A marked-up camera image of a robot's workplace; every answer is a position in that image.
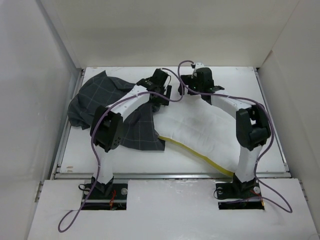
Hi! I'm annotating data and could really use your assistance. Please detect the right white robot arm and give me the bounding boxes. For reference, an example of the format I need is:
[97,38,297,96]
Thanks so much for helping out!
[178,64,273,197]

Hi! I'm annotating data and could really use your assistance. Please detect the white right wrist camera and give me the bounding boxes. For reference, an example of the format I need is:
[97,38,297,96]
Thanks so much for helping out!
[191,62,205,75]

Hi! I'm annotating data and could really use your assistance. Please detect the dark grey checked pillowcase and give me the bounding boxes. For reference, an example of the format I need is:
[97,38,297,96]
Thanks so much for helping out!
[67,71,166,151]

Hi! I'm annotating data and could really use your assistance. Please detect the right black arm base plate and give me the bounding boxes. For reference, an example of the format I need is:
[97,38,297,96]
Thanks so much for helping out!
[214,180,265,210]

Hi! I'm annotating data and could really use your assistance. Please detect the white pillow with yellow piping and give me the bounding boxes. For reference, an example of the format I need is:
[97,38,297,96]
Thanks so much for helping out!
[153,96,241,177]

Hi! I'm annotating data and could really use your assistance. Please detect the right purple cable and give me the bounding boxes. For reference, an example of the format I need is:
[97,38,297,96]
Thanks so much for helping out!
[177,59,293,214]

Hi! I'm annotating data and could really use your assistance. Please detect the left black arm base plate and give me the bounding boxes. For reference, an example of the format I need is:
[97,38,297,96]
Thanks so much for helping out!
[82,183,128,211]

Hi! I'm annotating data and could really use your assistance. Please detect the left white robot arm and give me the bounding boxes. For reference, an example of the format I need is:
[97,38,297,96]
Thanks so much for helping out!
[90,68,172,199]

